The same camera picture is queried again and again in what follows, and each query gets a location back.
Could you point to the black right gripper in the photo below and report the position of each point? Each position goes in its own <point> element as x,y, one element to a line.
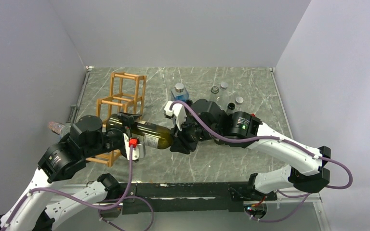
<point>181,142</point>

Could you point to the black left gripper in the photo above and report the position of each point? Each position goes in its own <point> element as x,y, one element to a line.
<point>126,120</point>

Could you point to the dark green wine bottle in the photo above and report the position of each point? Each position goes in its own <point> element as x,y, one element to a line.
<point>153,135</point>

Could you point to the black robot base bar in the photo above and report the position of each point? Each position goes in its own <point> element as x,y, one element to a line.
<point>183,197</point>

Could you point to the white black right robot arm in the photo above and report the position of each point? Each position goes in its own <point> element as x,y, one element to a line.
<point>204,120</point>

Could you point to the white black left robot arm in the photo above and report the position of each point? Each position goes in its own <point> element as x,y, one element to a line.
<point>87,138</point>

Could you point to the wooden wine rack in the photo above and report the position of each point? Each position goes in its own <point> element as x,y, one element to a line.
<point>120,98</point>

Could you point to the blue square glass bottle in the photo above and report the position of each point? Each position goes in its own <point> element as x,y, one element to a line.
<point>179,92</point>

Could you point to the green wine bottle gold neck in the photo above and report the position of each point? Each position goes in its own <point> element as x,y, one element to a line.
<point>230,108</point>

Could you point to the clear glass bottle open top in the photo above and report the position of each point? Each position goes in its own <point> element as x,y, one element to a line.
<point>214,93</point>

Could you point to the small clear bottle silver cap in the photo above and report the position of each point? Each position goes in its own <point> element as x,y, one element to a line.
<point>238,103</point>

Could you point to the grey microphone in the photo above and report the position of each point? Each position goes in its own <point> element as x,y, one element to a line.
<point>59,128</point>

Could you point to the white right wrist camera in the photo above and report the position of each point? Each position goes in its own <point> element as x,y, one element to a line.
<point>175,110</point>

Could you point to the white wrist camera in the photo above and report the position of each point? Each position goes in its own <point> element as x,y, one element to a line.
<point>175,110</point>
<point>138,151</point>

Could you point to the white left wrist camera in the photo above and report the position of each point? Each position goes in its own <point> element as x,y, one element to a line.
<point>138,151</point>

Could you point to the aluminium table edge rail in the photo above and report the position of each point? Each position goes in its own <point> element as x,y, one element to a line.
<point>74,108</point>

